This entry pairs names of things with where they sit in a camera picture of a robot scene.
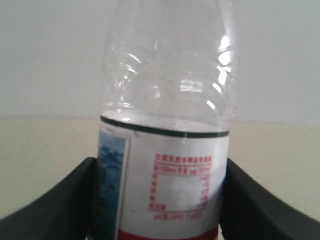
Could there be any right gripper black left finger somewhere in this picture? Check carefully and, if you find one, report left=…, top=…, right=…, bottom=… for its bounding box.
left=0, top=157, right=97, bottom=240

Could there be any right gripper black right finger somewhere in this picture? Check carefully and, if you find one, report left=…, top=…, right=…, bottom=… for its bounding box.
left=219, top=159, right=320, bottom=240

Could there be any clear water bottle red cap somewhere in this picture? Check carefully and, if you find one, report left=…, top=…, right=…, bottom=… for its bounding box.
left=89, top=0, right=236, bottom=240

